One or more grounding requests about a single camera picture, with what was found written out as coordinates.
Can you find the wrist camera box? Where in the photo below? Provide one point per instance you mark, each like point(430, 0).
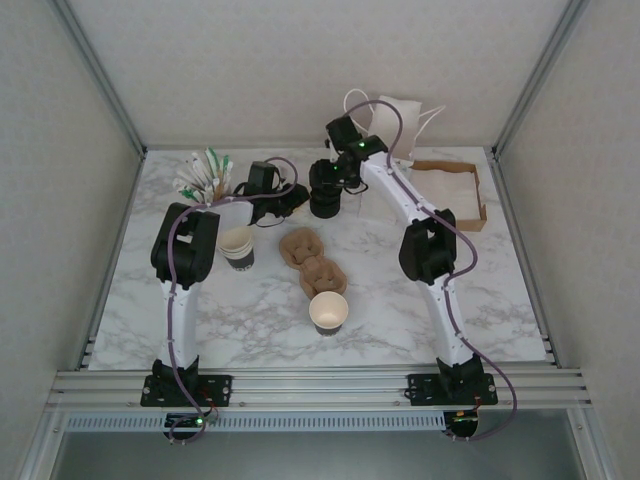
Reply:
point(342, 132)
point(262, 176)

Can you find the wooden stirrer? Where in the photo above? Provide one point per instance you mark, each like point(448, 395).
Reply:
point(218, 186)

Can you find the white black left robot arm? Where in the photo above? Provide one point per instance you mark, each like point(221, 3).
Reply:
point(186, 325)

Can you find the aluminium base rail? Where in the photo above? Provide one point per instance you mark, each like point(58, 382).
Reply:
point(320, 390)

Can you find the green tipped white straw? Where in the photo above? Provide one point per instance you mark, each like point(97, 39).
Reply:
point(189, 191)

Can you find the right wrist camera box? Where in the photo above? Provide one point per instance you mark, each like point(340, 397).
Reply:
point(342, 132)

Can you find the paper cups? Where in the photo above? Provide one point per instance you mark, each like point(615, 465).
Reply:
point(240, 260)

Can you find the paper cup black band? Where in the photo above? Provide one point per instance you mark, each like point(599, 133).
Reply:
point(327, 312)

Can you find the green striped wrapped straw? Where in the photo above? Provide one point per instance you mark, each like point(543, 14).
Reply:
point(228, 167)
point(212, 160)

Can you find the brown pulp cup carrier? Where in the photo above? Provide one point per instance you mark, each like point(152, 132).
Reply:
point(310, 260)

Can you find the white paper gift bag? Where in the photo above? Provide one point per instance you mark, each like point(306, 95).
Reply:
point(382, 125)

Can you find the brown cardboard napkin box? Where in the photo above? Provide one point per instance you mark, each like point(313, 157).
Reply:
point(480, 220)

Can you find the black cup lid stack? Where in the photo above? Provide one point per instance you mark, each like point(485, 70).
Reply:
point(326, 207)

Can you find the small controller board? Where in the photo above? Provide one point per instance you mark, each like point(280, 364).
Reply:
point(462, 422)
point(182, 422)

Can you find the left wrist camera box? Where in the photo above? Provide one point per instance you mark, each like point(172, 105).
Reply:
point(262, 176)

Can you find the aluminium frame post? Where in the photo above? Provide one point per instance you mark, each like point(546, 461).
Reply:
point(100, 75)
point(539, 75)

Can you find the white wrapped straw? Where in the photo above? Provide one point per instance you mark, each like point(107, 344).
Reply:
point(186, 182)
point(199, 172)

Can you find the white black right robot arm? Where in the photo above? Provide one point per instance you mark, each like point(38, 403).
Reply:
point(425, 250)

